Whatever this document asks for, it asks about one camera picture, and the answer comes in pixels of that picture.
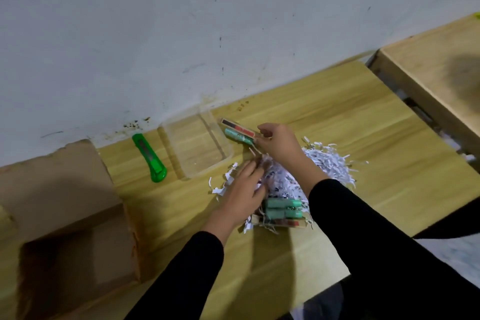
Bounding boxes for wooden side table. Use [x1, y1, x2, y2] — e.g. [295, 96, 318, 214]
[367, 12, 480, 167]

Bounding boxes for pile of shredded white paper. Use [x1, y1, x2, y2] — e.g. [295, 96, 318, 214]
[208, 136, 370, 235]

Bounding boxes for green utility knife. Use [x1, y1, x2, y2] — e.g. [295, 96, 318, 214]
[131, 133, 168, 183]

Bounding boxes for green tube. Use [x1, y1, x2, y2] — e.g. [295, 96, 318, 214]
[264, 198, 303, 210]
[224, 128, 256, 146]
[264, 208, 304, 220]

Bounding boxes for person's left hand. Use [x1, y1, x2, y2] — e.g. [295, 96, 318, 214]
[209, 160, 268, 233]

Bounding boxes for person's right forearm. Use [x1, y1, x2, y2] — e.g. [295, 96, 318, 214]
[292, 152, 480, 320]

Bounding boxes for person's right hand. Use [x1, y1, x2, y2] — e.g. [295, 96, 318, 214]
[255, 123, 307, 171]

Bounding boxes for brown cardboard box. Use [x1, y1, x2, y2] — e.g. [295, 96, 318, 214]
[0, 139, 142, 320]

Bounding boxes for clear plastic container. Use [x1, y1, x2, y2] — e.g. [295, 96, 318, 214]
[157, 108, 235, 180]

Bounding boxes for person's left forearm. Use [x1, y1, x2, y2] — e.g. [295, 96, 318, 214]
[125, 215, 234, 320]

